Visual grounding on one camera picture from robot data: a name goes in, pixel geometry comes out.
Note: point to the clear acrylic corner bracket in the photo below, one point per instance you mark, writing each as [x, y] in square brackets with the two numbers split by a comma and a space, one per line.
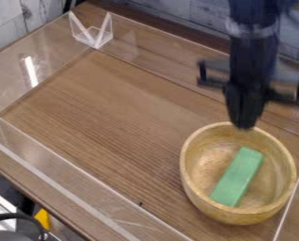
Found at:
[92, 36]

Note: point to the brown wooden bowl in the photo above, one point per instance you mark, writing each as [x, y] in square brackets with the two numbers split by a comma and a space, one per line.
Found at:
[207, 153]

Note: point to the clear acrylic tray wall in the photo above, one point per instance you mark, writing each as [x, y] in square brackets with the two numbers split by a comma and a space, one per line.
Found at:
[93, 120]

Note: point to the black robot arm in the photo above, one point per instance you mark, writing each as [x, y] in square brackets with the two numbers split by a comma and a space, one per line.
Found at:
[255, 20]

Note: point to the green rectangular block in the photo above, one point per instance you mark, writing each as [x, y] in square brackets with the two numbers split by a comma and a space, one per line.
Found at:
[236, 178]

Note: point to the yellow label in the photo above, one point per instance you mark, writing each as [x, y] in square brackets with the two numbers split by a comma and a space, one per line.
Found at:
[41, 216]

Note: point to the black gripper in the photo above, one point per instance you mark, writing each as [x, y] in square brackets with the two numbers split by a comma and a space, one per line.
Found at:
[252, 59]

